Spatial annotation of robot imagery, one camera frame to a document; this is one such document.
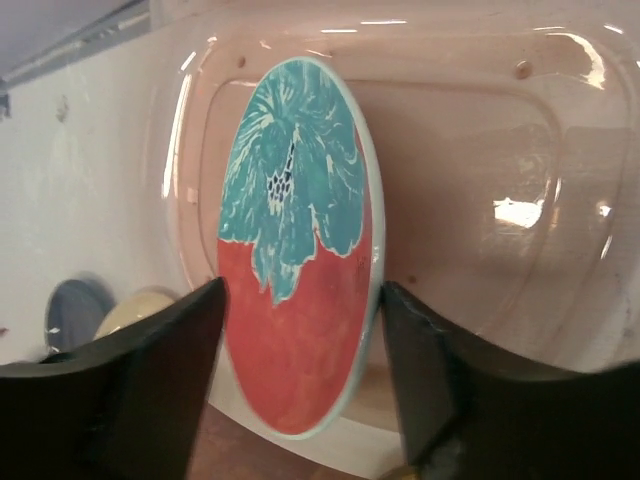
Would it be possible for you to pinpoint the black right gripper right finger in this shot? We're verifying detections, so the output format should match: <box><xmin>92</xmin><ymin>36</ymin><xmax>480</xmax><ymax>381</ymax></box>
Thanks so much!
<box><xmin>382</xmin><ymin>282</ymin><xmax>639</xmax><ymax>479</ymax></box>

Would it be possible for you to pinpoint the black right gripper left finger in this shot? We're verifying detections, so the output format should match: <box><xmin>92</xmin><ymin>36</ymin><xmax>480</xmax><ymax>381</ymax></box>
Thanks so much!
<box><xmin>1</xmin><ymin>278</ymin><xmax>228</xmax><ymax>479</ymax></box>

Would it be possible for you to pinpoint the blue-grey glazed plate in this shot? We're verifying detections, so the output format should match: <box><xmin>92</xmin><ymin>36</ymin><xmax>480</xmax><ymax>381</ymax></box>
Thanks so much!
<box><xmin>44</xmin><ymin>274</ymin><xmax>115</xmax><ymax>354</ymax></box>

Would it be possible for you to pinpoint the red and teal floral plate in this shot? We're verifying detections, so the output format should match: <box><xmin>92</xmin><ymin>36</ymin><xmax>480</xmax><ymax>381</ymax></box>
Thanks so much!
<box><xmin>216</xmin><ymin>56</ymin><xmax>386</xmax><ymax>440</ymax></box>

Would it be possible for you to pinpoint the cream plate with black spot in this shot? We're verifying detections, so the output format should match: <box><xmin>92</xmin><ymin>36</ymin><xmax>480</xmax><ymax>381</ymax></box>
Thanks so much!
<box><xmin>94</xmin><ymin>287</ymin><xmax>177</xmax><ymax>340</ymax></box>

